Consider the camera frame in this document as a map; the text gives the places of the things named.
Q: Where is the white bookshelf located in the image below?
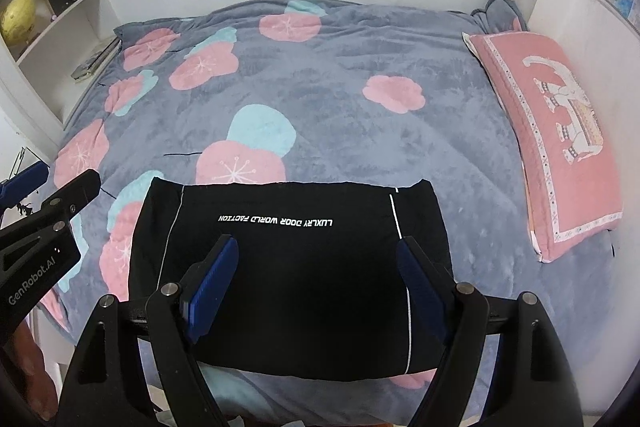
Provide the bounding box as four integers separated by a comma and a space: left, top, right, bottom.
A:
0, 0, 121, 128

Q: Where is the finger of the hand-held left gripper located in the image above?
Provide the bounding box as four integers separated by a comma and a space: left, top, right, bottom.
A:
0, 161, 48, 208
42, 170, 101, 222

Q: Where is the yellow globe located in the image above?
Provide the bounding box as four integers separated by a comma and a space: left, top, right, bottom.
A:
0, 0, 37, 48

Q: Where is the flat book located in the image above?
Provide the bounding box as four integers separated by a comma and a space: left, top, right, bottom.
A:
71, 38, 121, 84

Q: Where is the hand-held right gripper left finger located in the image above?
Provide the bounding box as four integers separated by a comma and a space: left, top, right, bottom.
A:
54, 234, 240, 427

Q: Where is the grey floral blanket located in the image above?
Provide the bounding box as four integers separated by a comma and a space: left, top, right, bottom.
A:
37, 0, 551, 427

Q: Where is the black hoodie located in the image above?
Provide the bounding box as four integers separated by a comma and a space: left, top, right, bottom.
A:
127, 177, 455, 380

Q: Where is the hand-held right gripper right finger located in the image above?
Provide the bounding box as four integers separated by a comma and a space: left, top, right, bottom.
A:
396, 237, 585, 427

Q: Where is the grey pillow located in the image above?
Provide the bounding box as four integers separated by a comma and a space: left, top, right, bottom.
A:
471, 0, 530, 35

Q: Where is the pink elephant pillow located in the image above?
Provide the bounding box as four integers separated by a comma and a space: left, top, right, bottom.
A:
462, 32, 625, 264

